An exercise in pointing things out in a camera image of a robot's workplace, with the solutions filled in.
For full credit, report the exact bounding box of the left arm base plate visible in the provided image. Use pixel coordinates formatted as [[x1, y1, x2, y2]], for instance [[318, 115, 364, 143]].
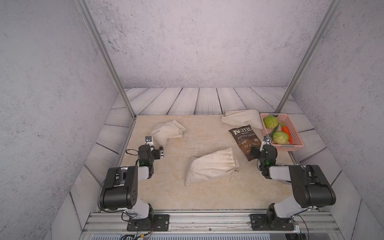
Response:
[[127, 215, 170, 232]]

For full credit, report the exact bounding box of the brown potato chips bag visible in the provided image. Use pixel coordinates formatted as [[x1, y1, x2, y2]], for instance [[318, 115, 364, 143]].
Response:
[[229, 125, 261, 161]]

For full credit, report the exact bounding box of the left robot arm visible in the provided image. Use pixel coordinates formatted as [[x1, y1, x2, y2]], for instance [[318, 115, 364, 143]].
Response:
[[98, 136, 164, 232]]

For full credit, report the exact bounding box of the orange carrot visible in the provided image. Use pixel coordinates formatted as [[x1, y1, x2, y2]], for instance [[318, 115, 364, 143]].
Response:
[[282, 126, 293, 144]]

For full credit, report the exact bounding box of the back green cabbage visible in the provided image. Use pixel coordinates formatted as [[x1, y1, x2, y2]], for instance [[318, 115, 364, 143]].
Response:
[[263, 116, 279, 129]]

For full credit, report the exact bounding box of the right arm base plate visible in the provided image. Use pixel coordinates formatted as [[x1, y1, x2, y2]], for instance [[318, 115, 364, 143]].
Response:
[[250, 214, 295, 231]]

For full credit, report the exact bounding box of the green cabbage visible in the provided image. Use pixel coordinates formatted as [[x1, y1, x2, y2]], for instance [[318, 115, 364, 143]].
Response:
[[273, 131, 289, 145], [263, 116, 279, 129]]

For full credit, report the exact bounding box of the front green cabbage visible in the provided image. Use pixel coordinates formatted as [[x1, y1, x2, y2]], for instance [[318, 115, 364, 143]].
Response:
[[273, 131, 289, 145]]

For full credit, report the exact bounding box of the cream drawstring bag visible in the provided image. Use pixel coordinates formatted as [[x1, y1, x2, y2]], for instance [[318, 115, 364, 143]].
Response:
[[185, 147, 240, 186], [151, 120, 187, 148], [221, 110, 263, 130]]

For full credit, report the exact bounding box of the aluminium frame post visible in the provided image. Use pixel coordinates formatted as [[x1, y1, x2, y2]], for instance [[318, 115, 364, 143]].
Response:
[[275, 0, 342, 113], [76, 0, 137, 120]]

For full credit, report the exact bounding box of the green cucumber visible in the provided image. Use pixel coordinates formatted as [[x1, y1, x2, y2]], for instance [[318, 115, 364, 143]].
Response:
[[270, 125, 279, 140]]

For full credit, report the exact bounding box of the right aluminium frame post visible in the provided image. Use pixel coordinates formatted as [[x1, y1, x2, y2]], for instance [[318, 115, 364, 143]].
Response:
[[275, 0, 342, 113]]

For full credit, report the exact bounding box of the left aluminium frame post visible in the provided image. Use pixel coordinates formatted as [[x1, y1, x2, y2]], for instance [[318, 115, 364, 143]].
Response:
[[76, 0, 137, 120]]

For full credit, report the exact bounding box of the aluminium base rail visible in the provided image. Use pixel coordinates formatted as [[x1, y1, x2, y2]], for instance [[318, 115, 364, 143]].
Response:
[[80, 210, 344, 240]]

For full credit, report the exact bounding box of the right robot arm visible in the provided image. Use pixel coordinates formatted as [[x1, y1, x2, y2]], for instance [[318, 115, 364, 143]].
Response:
[[250, 136, 337, 233]]

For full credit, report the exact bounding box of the pink plastic basket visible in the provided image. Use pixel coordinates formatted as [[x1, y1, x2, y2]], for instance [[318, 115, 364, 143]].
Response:
[[260, 113, 304, 152]]

